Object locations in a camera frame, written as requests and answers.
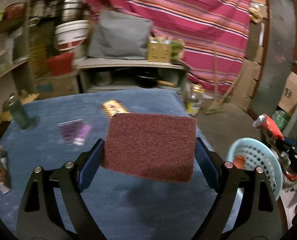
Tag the brown cardboard box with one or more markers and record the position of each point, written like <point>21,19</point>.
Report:
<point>61,86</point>

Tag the maroon scouring pad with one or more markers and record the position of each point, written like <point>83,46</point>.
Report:
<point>151,147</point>

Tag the grey cushion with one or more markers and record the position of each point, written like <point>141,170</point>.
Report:
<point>121,35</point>

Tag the white bucket red label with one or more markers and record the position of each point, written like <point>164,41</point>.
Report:
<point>72,36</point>

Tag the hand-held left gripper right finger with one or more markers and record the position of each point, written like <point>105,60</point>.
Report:
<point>208,165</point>

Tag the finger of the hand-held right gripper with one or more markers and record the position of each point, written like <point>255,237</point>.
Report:
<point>292,142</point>

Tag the light blue plastic basket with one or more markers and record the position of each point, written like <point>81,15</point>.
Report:
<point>261,155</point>

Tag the long orange snack packet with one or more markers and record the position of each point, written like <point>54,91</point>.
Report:
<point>241,162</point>

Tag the green plastic bag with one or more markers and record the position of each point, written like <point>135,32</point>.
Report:
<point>281,120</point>

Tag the pink striped cloth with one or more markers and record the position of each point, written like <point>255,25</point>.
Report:
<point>178,20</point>

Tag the purple clear packet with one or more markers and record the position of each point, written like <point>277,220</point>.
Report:
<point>74,131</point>

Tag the low wooden cabinet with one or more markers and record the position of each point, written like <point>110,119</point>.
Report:
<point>128,65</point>

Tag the wooden stick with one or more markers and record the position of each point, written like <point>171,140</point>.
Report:
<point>234,80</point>

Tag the green glass bottle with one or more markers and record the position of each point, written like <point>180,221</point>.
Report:
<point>19,112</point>

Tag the large yellow oil jug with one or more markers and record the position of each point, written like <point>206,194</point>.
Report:
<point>38,55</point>

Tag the red plastic basin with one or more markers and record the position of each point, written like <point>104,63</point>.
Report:
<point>61,63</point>

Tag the black pan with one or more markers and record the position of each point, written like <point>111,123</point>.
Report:
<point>148,78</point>

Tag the red foil-lined packet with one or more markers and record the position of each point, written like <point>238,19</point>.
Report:
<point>271,127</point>

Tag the bag of green vegetables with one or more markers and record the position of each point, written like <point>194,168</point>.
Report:
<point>177,50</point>

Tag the yellow-label oil bottle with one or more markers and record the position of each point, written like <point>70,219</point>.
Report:
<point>194,100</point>

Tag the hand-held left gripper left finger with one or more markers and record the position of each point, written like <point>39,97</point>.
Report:
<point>91,165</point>

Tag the small red basket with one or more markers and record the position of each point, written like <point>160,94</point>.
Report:
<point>14,11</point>

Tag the wooden shelf unit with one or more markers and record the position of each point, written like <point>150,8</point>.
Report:
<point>3,55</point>

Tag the cardboard utensil box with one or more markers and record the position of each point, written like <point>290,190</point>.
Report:
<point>159,50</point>

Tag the wooden framed door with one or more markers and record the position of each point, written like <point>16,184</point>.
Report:
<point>276,55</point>

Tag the steel pot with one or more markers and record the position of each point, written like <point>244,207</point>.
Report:
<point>71,10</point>

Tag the stack of flattened cardboard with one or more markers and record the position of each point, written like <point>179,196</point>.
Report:
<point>251,75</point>

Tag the printed cardboard box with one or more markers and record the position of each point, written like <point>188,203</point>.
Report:
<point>294,92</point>

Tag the yellow printed box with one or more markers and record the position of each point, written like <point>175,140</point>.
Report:
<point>114,107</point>

